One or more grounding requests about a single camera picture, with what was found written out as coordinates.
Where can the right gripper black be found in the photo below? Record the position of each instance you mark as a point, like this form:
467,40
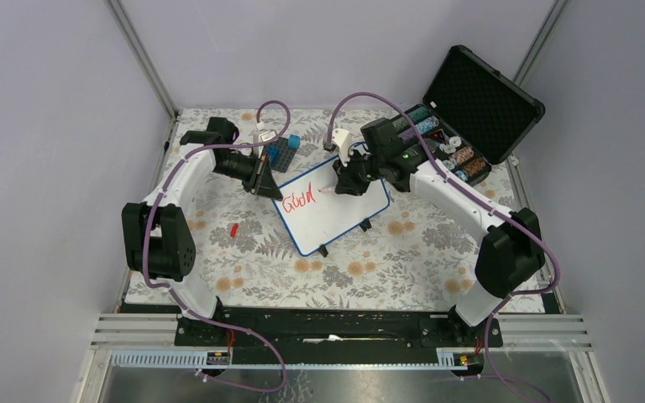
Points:
347,183

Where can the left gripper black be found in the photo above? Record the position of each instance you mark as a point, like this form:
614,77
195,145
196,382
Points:
267,185

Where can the red marker cap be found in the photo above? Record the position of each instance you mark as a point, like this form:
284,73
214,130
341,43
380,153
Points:
234,230

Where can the blue framed whiteboard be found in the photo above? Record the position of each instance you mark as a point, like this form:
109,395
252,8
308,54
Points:
312,218

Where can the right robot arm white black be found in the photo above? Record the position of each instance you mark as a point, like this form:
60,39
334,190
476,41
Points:
511,249

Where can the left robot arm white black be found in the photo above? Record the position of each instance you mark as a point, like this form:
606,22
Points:
157,238

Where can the blue lego brick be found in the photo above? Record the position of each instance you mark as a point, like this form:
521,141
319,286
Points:
273,154

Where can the dark grey lego baseplate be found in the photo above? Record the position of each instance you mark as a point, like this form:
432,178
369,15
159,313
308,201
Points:
286,157

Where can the light blue cube block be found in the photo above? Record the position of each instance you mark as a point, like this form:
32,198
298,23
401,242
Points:
294,142

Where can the black poker chip case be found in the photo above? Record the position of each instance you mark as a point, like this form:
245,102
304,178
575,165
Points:
473,115

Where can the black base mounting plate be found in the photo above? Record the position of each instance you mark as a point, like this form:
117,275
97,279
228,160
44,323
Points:
277,329

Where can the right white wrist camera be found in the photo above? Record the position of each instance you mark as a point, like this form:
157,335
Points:
340,141

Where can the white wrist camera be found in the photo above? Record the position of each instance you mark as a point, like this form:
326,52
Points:
261,137
340,141

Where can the whiteboard wire stand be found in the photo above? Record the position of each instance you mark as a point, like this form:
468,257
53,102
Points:
364,226

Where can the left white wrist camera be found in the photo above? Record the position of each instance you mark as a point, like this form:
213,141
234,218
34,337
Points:
261,137

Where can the white slotted cable duct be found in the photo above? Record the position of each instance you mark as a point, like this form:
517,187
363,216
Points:
320,357

